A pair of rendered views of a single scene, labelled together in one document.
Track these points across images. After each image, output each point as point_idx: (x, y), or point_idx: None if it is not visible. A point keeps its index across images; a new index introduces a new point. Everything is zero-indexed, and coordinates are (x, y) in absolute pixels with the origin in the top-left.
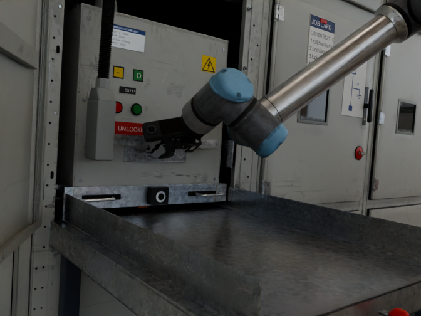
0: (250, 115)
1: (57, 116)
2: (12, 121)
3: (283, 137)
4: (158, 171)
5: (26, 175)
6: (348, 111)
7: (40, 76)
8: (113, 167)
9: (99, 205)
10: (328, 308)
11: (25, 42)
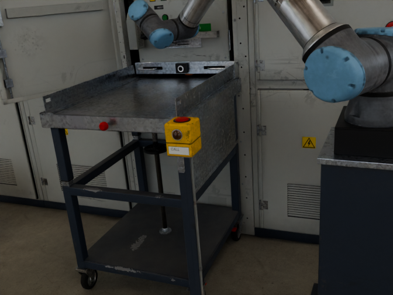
0: (141, 26)
1: (121, 28)
2: (86, 36)
3: (155, 37)
4: (183, 53)
5: (110, 57)
6: None
7: None
8: (158, 52)
9: (152, 72)
10: (80, 114)
11: (82, 3)
